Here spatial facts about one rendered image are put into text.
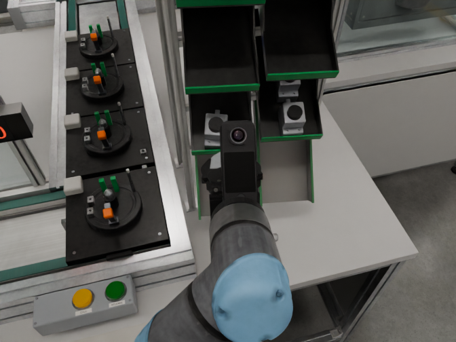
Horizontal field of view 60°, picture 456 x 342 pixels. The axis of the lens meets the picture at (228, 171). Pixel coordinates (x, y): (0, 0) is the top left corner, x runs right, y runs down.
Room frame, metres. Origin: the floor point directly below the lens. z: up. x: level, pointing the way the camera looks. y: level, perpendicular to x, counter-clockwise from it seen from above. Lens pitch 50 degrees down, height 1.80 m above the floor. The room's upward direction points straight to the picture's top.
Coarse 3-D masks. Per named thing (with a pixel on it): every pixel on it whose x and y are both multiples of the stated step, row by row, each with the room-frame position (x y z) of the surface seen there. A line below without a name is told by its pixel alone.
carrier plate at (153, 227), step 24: (144, 168) 0.71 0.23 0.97; (144, 192) 0.63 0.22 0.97; (72, 216) 0.55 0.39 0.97; (144, 216) 0.55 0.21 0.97; (72, 240) 0.48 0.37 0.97; (96, 240) 0.48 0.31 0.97; (120, 240) 0.48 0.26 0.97; (144, 240) 0.48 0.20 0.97; (168, 240) 0.49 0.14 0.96; (72, 264) 0.43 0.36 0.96
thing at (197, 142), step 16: (192, 96) 0.68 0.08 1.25; (208, 96) 0.68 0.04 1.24; (224, 96) 0.68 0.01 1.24; (240, 96) 0.68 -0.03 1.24; (192, 112) 0.65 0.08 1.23; (208, 112) 0.65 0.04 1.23; (224, 112) 0.65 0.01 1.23; (240, 112) 0.65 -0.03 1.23; (192, 128) 0.61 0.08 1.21; (192, 144) 0.57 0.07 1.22
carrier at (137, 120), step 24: (72, 120) 0.88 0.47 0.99; (96, 120) 0.85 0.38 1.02; (120, 120) 0.90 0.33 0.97; (144, 120) 0.90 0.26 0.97; (72, 144) 0.80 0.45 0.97; (96, 144) 0.78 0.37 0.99; (120, 144) 0.78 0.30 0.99; (144, 144) 0.80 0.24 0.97; (72, 168) 0.71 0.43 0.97; (96, 168) 0.71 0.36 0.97; (120, 168) 0.71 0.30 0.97
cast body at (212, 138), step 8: (216, 112) 0.63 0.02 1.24; (208, 120) 0.58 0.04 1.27; (216, 120) 0.57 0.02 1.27; (224, 120) 0.58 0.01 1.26; (208, 128) 0.57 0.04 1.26; (216, 128) 0.56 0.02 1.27; (208, 136) 0.56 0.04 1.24; (216, 136) 0.56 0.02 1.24; (208, 144) 0.56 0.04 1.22; (216, 144) 0.56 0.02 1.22
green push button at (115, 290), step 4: (112, 284) 0.37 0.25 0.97; (116, 284) 0.37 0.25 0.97; (120, 284) 0.37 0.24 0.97; (108, 288) 0.36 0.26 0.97; (112, 288) 0.36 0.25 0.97; (116, 288) 0.36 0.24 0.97; (120, 288) 0.36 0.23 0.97; (124, 288) 0.37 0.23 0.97; (108, 292) 0.35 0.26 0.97; (112, 292) 0.35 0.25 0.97; (116, 292) 0.35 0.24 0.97; (120, 292) 0.35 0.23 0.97; (108, 296) 0.35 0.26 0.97; (112, 296) 0.35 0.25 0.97; (116, 296) 0.35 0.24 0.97; (120, 296) 0.35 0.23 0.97
